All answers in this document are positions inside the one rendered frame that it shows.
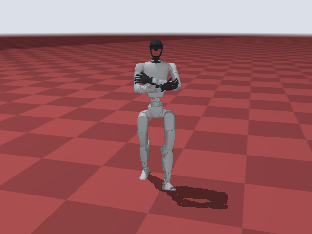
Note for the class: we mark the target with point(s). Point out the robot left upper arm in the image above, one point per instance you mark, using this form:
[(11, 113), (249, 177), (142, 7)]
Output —
[(172, 69)]

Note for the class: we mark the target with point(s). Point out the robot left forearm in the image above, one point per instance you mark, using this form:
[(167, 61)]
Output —
[(160, 81)]

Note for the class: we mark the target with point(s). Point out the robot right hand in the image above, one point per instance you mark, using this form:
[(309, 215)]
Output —
[(168, 85)]

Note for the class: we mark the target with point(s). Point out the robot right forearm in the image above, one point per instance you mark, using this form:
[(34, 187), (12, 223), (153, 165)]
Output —
[(147, 89)]

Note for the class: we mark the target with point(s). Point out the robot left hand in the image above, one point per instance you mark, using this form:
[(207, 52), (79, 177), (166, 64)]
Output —
[(144, 79)]

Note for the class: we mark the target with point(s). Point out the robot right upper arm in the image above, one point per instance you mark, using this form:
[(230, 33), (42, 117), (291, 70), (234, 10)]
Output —
[(138, 68)]

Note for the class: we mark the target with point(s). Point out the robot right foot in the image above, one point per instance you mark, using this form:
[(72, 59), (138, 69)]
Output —
[(144, 174)]

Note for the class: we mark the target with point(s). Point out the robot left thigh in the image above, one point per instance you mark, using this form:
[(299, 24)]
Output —
[(170, 132)]

